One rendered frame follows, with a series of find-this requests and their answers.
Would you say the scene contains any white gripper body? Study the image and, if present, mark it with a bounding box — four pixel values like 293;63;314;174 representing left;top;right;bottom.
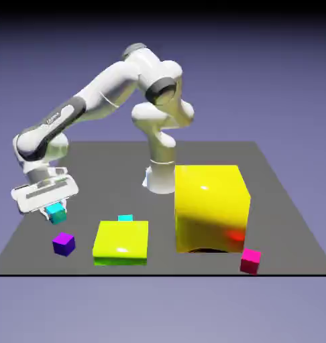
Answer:
10;174;80;214

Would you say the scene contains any small purple cube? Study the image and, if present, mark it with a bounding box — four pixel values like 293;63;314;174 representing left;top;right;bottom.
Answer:
52;232;76;257

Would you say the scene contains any small magenta cube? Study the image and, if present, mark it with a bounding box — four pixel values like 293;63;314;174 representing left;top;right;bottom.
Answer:
239;248;262;276

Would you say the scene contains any large lime green box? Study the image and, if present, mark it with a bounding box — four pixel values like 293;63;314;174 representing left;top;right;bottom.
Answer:
92;220;150;267

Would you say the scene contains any large yellow box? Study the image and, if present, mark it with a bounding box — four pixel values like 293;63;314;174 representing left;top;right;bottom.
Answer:
174;164;252;254

